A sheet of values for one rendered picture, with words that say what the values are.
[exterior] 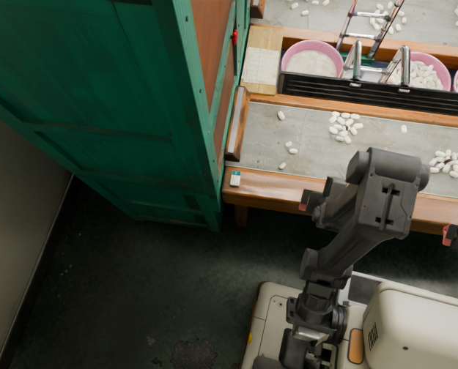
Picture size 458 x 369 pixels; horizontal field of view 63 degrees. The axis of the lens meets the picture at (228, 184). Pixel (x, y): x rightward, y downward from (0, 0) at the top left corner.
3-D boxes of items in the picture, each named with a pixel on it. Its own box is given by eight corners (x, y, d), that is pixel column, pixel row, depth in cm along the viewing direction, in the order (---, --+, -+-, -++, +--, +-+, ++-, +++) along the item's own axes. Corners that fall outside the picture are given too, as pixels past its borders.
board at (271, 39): (274, 96, 157) (275, 94, 156) (239, 91, 158) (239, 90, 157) (283, 31, 166) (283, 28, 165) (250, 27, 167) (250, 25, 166)
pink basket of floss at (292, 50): (350, 85, 167) (357, 72, 158) (303, 115, 164) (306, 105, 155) (314, 43, 174) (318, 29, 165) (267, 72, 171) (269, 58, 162)
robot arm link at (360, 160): (355, 174, 57) (428, 191, 56) (361, 140, 58) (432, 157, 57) (307, 227, 98) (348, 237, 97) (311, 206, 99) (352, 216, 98)
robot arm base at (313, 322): (285, 322, 89) (335, 336, 88) (294, 295, 86) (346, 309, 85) (286, 300, 97) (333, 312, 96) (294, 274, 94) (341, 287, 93)
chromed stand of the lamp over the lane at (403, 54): (367, 146, 159) (413, 90, 116) (319, 140, 160) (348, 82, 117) (369, 107, 164) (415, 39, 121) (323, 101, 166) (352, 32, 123)
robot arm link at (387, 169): (354, 217, 52) (428, 235, 51) (364, 138, 58) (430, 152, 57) (297, 282, 92) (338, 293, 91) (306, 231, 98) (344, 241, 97)
